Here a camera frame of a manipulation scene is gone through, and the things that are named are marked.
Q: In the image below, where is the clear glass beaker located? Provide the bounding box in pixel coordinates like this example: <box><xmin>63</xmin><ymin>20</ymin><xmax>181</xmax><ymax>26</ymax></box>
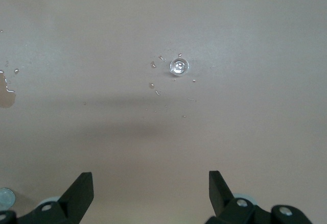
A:
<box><xmin>169</xmin><ymin>57</ymin><xmax>191</xmax><ymax>78</ymax></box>

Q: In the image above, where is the spilled liquid puddle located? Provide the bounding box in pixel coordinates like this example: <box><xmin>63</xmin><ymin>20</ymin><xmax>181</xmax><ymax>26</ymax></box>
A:
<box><xmin>0</xmin><ymin>69</ymin><xmax>17</xmax><ymax>109</ymax></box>

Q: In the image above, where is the brown table mat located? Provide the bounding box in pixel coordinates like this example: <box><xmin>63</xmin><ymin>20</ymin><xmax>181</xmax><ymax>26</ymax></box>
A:
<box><xmin>0</xmin><ymin>0</ymin><xmax>327</xmax><ymax>224</ymax></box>

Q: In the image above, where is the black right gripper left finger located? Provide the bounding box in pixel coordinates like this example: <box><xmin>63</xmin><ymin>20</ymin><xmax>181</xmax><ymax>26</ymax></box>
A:
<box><xmin>0</xmin><ymin>171</ymin><xmax>95</xmax><ymax>224</ymax></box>

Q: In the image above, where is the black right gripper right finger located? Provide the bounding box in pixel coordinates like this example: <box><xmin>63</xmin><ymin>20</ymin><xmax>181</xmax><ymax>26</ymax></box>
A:
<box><xmin>205</xmin><ymin>170</ymin><xmax>314</xmax><ymax>224</ymax></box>

